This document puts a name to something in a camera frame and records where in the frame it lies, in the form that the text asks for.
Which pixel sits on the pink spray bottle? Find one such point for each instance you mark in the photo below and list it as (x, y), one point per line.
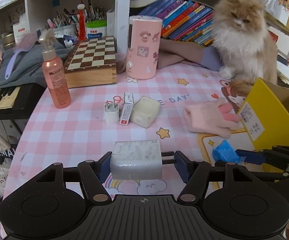
(53, 71)

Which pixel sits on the clear pen holder cup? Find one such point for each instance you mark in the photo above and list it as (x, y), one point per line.
(63, 24)

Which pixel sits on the wooden chess board box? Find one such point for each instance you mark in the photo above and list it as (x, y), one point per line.
(91, 63)

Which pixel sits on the pink fuzzy glove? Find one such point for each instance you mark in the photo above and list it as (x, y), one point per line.
(212, 117)

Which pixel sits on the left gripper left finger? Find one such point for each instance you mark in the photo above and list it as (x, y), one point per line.
(92, 175)

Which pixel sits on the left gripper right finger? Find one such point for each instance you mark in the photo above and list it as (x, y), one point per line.
(195, 175)

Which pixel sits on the brown purple folded garment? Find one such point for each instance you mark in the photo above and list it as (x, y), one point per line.
(172, 52)

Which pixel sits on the grey folded cloth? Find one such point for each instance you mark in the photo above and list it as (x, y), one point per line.
(27, 68)

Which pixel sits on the cream rounded cube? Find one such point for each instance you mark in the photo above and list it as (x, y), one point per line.
(145, 111)

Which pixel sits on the yellow cardboard box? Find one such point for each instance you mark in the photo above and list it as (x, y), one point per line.
(265, 115)

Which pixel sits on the pink checkered table mat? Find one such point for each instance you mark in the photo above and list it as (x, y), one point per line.
(79, 132)

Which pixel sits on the small white plug charger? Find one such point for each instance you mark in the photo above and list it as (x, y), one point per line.
(111, 112)

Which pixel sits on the blue packet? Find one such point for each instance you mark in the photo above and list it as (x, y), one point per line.
(225, 152)

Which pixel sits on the fluffy cream cat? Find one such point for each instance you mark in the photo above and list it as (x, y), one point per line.
(244, 44)

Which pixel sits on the purple hair brush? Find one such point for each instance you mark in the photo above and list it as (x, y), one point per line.
(24, 46)

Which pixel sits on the green lid white jar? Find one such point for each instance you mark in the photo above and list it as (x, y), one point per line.
(96, 29)

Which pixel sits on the red tassel ornament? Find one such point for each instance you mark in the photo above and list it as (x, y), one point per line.
(82, 32)

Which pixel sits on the large white power adapter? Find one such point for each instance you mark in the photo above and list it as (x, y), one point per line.
(136, 160)

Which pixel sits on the small white red box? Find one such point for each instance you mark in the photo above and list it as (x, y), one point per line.
(127, 108)

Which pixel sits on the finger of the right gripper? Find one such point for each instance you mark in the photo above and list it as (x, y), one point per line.
(251, 157)

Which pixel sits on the pink sticker cylinder humidifier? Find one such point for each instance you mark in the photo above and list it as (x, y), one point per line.
(144, 34)

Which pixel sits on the row of colourful books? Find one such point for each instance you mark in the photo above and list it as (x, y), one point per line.
(182, 20)

